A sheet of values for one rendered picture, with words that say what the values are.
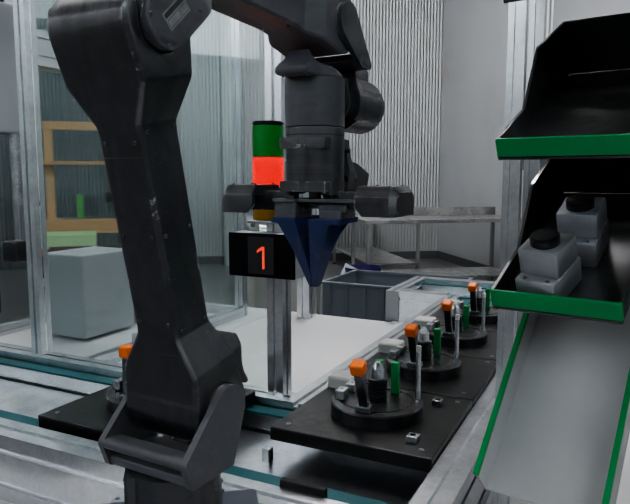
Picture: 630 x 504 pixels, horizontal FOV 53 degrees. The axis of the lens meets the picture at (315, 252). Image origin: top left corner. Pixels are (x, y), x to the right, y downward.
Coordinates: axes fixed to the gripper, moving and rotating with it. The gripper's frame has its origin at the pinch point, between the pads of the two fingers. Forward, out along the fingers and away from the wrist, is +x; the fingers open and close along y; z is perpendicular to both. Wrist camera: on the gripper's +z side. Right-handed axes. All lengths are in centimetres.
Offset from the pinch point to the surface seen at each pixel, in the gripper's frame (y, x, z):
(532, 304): -19.5, 5.7, 11.9
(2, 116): 104, -21, 45
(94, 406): 46, 29, 14
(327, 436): 7.8, 28.5, 20.0
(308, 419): 13.0, 28.5, 24.3
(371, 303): 73, 50, 204
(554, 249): -21.3, -0.2, 11.8
